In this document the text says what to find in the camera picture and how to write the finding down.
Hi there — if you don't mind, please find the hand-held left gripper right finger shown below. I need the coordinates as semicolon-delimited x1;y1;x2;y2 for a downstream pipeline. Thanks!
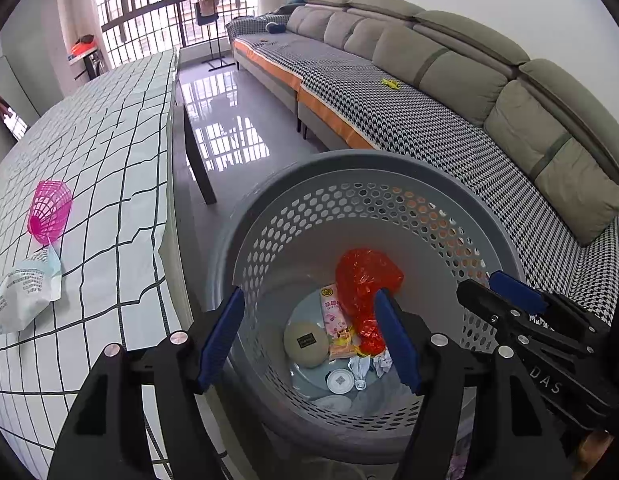
373;287;575;480

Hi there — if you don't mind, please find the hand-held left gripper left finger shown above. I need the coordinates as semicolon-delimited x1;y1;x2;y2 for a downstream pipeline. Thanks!
47;286;246;480

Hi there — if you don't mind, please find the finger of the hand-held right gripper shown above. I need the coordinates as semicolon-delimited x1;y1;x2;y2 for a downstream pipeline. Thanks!
488;270;590;323
456;278;540;347

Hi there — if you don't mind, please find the white paper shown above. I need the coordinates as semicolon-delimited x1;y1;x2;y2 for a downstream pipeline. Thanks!
372;349;393;378

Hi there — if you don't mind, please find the pink snack packet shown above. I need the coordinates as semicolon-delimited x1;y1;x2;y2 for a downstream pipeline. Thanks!
319;283;363;361

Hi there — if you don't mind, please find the red plastic bag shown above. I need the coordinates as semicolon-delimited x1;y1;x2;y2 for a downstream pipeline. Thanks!
335;248;405;356

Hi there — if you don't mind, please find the grey perforated basket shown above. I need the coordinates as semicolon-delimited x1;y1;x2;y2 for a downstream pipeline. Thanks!
208;149;527;466

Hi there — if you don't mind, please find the crumpled clear wrapper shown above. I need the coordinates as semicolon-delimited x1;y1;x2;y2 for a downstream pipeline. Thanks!
347;355;371;391

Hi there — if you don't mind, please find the white round lid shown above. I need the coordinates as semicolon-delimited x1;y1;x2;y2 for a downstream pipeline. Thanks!
326;368;353;393

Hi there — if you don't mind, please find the beige round container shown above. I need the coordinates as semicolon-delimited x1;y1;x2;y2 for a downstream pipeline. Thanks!
283;321;329;368

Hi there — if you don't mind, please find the dark table leg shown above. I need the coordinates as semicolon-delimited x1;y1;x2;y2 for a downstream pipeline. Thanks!
182;102;218;206

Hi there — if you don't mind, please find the white and blue packet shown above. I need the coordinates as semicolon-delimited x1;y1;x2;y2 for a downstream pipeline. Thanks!
0;245;63;337

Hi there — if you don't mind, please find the pink plastic mesh basket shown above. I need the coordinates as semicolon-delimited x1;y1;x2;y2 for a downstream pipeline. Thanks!
28;180;73;246

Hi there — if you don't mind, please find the grey sofa with patterned cover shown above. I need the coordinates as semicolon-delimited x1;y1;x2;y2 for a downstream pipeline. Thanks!
226;16;619;326

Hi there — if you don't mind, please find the table with checked cloth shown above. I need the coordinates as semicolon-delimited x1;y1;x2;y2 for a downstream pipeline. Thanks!
0;50;225;480

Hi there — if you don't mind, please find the red basin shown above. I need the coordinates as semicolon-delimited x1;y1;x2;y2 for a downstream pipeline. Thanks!
70;35;98;58

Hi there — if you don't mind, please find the clothes stand with garment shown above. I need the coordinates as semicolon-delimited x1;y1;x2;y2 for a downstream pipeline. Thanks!
194;0;235;68

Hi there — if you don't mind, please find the black window grille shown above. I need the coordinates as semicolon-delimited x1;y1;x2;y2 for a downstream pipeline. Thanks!
92;0;260;68

